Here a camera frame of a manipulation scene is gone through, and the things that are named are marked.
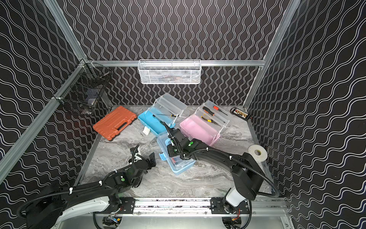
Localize light blue front toolbox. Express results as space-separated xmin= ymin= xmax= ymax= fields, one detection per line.
xmin=157 ymin=132 xmax=196 ymax=175

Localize pink toolbox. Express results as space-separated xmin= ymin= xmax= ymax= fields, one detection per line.
xmin=179 ymin=100 xmax=232 ymax=146

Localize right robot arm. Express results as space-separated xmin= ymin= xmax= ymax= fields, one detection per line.
xmin=160 ymin=121 xmax=280 ymax=207

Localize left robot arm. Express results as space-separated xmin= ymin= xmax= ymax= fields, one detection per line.
xmin=16 ymin=146 xmax=156 ymax=229

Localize black green screwdriver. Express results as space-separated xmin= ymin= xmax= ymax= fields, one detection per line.
xmin=153 ymin=115 xmax=164 ymax=124

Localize thin yellow screwdriver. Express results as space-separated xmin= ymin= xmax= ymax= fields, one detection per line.
xmin=158 ymin=114 xmax=177 ymax=117

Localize blue rear toolbox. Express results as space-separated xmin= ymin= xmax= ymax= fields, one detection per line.
xmin=138 ymin=93 xmax=189 ymax=136

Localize red tool case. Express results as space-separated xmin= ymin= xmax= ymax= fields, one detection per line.
xmin=93 ymin=106 xmax=137 ymax=141

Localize yellow black screwdriver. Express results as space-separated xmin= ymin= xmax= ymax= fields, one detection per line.
xmin=201 ymin=116 xmax=220 ymax=126

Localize black orange screwdriver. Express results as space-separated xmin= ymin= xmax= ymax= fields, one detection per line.
xmin=203 ymin=106 xmax=215 ymax=116

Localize red small screwdriver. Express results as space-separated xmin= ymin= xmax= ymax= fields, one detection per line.
xmin=213 ymin=106 xmax=228 ymax=116

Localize black bit set case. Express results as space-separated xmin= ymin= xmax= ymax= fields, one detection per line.
xmin=230 ymin=107 xmax=252 ymax=121

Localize white tape roll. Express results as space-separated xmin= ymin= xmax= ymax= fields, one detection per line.
xmin=248 ymin=144 xmax=268 ymax=163

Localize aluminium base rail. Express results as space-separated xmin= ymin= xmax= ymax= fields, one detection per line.
xmin=111 ymin=197 xmax=287 ymax=217

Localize white mesh wall basket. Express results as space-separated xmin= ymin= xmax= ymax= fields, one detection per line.
xmin=138 ymin=59 xmax=202 ymax=85

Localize black wire wall basket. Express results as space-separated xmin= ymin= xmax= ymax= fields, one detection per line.
xmin=55 ymin=60 xmax=112 ymax=116

